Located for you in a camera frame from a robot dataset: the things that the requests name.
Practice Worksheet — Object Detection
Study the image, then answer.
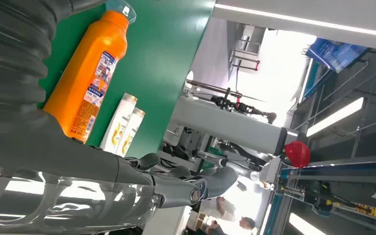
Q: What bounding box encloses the white machine base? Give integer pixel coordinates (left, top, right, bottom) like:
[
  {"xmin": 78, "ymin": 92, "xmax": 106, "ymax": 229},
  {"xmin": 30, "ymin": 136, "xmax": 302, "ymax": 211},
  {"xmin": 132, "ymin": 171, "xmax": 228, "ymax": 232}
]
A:
[{"xmin": 170, "ymin": 95, "xmax": 299, "ymax": 156}]

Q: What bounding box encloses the blue banner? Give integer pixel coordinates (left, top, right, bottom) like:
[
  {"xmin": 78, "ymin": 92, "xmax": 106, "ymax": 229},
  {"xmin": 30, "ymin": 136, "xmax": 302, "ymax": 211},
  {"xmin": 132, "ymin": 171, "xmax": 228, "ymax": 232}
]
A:
[{"xmin": 305, "ymin": 38, "xmax": 369, "ymax": 73}]

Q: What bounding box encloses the white shampoo bottle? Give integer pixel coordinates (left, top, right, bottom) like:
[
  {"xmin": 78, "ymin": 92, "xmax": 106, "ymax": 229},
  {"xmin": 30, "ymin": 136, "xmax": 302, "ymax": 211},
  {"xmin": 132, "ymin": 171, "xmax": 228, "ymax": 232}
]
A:
[
  {"xmin": 99, "ymin": 93, "xmax": 138, "ymax": 154},
  {"xmin": 117, "ymin": 107, "xmax": 146, "ymax": 158}
]

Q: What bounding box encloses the ceiling light strip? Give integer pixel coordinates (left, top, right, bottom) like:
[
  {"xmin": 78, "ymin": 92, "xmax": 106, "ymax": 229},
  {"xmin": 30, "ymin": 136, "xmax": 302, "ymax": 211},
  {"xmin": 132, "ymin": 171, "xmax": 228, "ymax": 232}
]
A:
[
  {"xmin": 288, "ymin": 212, "xmax": 327, "ymax": 235},
  {"xmin": 306, "ymin": 96, "xmax": 365, "ymax": 138}
]

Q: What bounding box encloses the red hard hat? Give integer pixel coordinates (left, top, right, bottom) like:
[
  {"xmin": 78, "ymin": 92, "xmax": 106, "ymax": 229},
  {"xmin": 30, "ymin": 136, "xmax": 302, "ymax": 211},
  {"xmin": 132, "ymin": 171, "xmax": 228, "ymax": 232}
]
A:
[{"xmin": 284, "ymin": 141, "xmax": 311, "ymax": 169}]

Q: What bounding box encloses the person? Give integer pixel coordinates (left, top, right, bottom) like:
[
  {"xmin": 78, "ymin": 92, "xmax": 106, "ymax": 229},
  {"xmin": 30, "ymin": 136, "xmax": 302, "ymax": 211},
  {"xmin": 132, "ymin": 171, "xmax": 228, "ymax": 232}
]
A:
[{"xmin": 204, "ymin": 196, "xmax": 257, "ymax": 235}]

